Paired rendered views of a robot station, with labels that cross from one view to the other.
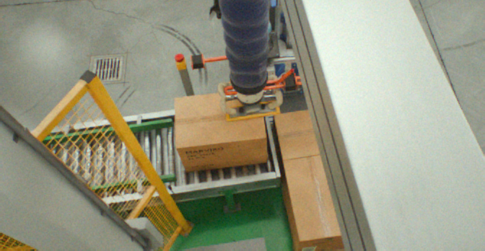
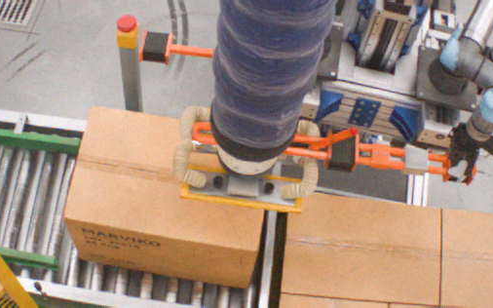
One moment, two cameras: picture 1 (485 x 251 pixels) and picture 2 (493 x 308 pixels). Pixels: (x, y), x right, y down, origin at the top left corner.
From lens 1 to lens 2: 65 cm
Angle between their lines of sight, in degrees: 3
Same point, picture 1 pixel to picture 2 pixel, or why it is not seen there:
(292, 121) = (324, 215)
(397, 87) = not seen: outside the picture
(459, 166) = not seen: outside the picture
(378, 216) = not seen: outside the picture
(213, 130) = (148, 203)
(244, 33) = (264, 35)
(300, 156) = (319, 292)
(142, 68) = (69, 15)
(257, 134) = (240, 239)
